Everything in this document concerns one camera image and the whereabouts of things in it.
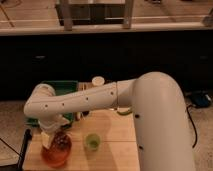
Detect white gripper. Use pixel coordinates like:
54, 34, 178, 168
38, 115, 70, 149

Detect dark grape bunch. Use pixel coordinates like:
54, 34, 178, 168
53, 132, 71, 150

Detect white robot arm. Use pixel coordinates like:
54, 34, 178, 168
24, 72, 196, 171

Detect red bowl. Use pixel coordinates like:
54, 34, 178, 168
41, 141, 72, 168

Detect green plastic bin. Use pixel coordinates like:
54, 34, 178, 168
24, 80, 78, 127

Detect small dark objects cluster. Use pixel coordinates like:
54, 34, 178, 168
74, 111, 90, 121

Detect small green cup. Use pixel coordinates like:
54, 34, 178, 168
85, 134, 101, 151

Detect white round cup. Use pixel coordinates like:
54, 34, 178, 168
92, 76, 105, 87

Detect green vegetable toy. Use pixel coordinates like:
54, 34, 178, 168
117, 108, 132, 116

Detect dark blue floor device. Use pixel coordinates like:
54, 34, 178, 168
190, 92, 212, 108

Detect wooden stool frame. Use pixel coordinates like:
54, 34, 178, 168
55, 0, 134, 31

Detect black cable on floor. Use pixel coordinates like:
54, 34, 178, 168
185, 104, 199, 150

